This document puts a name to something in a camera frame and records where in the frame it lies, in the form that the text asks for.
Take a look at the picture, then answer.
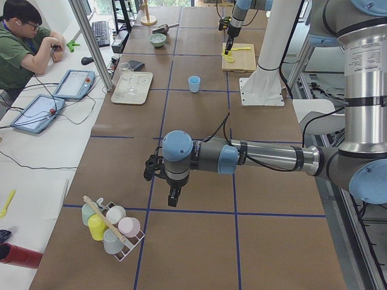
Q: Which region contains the green bowl of ice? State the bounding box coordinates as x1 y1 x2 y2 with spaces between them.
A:
148 33 167 48

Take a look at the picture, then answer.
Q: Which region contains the far blue teach pendant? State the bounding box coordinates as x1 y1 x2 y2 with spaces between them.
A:
53 69 96 100

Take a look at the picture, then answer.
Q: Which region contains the black computer mouse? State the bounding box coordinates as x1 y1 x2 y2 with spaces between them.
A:
80 57 94 65

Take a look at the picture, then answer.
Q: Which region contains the mint plastic cup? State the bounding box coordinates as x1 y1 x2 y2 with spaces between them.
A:
81 203 95 226

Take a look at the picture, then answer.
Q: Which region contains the black keyboard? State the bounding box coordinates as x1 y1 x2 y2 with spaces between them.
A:
91 21 110 47

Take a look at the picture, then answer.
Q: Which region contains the wooden rack handle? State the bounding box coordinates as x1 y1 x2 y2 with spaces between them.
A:
83 196 126 243

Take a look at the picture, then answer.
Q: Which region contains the pale green plastic cup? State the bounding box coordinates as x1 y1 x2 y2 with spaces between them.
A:
106 205 126 225

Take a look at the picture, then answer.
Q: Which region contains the white wire cup rack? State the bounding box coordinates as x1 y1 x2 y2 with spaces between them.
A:
81 196 145 261

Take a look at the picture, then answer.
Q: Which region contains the light blue plastic cup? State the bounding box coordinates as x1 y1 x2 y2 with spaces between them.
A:
188 76 201 93

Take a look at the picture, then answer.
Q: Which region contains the metal ice scoop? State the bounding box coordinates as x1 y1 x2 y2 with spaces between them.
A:
152 23 180 34

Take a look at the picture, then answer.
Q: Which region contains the pink plastic cup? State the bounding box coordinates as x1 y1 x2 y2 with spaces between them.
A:
118 217 140 237

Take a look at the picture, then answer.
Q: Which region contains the aluminium frame post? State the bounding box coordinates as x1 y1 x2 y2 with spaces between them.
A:
68 0 113 92

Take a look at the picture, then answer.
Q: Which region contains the grey folded cloth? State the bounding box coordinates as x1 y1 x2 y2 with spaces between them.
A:
128 60 145 72

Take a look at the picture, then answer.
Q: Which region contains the cream bear serving tray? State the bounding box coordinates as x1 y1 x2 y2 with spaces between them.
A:
111 72 153 105

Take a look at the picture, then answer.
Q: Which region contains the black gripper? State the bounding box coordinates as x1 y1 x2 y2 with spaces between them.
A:
224 25 241 55
166 170 189 207

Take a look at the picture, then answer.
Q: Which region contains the clear wine glass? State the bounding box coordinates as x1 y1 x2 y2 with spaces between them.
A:
118 62 136 95

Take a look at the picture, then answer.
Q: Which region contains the red bottle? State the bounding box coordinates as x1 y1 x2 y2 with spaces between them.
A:
1 243 43 269

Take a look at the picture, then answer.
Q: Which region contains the wooden cup tree stand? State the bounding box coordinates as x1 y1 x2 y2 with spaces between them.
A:
140 0 157 26

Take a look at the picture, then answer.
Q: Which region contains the grey blue plastic cup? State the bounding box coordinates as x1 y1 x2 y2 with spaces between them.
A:
103 229 124 254

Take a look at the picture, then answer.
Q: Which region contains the blue teach pendant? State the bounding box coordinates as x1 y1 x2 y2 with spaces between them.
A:
53 69 96 100
10 94 65 134

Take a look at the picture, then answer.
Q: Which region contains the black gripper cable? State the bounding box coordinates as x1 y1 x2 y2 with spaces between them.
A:
215 0 230 31

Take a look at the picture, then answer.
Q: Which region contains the white plastic chair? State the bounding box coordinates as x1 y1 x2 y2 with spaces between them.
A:
293 99 345 135

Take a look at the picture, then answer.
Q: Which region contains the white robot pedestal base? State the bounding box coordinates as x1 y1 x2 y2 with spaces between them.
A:
239 0 303 106

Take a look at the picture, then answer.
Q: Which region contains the near blue teach pendant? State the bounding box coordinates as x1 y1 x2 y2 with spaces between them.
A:
10 94 65 134

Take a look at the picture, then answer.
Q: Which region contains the seated person green shirt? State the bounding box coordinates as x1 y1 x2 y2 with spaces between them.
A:
1 1 65 91

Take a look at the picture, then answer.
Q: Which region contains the yellow plastic cup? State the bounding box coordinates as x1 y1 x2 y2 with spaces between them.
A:
87 214 108 241

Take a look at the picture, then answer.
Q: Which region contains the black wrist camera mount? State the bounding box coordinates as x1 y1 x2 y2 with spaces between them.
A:
143 146 167 181

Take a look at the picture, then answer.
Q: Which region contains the bamboo cutting board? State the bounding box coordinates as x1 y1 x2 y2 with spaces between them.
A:
222 43 257 73

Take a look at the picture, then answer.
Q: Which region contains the yellow plastic knife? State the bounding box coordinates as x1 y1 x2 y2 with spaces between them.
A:
221 47 251 56

